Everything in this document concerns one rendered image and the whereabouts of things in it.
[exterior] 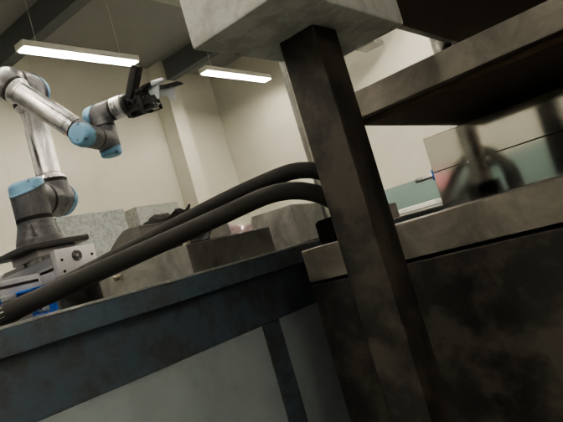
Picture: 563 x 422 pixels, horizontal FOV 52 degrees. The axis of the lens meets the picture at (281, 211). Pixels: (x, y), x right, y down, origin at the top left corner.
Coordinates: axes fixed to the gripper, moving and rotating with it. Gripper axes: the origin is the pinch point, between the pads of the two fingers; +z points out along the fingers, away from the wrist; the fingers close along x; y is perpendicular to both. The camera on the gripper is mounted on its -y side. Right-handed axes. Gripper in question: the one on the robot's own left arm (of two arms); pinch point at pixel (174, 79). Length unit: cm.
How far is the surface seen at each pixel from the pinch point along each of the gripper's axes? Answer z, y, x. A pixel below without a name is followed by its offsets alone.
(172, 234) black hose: 28, 45, 102
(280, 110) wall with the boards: -117, -62, -781
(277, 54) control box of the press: 53, 25, 103
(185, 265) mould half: 19, 53, 82
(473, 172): 79, 54, 50
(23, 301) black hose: 8, 48, 116
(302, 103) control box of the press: 55, 33, 108
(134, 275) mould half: 4, 53, 75
